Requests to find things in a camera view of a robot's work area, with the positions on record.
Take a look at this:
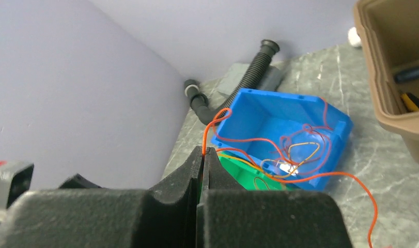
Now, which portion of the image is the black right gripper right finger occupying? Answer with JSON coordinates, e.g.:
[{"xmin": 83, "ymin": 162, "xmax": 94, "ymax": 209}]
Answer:
[{"xmin": 197, "ymin": 148, "xmax": 352, "ymax": 247}]

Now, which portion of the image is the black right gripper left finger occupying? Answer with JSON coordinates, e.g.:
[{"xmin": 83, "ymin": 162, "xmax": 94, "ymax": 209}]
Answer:
[{"xmin": 0, "ymin": 146, "xmax": 204, "ymax": 247}]

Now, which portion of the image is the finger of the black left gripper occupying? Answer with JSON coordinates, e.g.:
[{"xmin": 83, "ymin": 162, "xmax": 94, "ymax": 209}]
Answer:
[{"xmin": 58, "ymin": 174, "xmax": 101, "ymax": 189}]

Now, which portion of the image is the orange thin cable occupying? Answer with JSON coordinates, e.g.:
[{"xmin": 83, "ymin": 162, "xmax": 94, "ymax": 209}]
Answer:
[{"xmin": 202, "ymin": 97, "xmax": 379, "ymax": 248}]

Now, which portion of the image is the green plastic bin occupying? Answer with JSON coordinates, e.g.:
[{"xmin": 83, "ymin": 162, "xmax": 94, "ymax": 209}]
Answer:
[{"xmin": 218, "ymin": 153, "xmax": 299, "ymax": 191}]

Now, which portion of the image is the blue plastic bin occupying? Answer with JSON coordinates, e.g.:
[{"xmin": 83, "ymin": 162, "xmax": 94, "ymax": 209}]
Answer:
[{"xmin": 211, "ymin": 89, "xmax": 353, "ymax": 191}]

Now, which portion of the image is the tan plastic toolbox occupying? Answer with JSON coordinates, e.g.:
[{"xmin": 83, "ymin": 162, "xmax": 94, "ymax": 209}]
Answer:
[{"xmin": 353, "ymin": 0, "xmax": 419, "ymax": 164}]

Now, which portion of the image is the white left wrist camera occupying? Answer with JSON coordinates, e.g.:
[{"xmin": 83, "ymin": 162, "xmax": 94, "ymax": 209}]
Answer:
[{"xmin": 0, "ymin": 161, "xmax": 34, "ymax": 209}]

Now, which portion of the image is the black corrugated hose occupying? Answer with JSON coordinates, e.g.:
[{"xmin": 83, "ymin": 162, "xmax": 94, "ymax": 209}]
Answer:
[{"xmin": 183, "ymin": 39, "xmax": 281, "ymax": 126}]

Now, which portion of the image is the yellow handled screwdriver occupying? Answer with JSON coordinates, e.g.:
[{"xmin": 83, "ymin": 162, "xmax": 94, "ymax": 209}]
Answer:
[{"xmin": 400, "ymin": 92, "xmax": 419, "ymax": 112}]

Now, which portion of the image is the blue handled tool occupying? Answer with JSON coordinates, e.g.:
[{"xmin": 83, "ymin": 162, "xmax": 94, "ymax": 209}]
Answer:
[{"xmin": 394, "ymin": 66, "xmax": 419, "ymax": 83}]

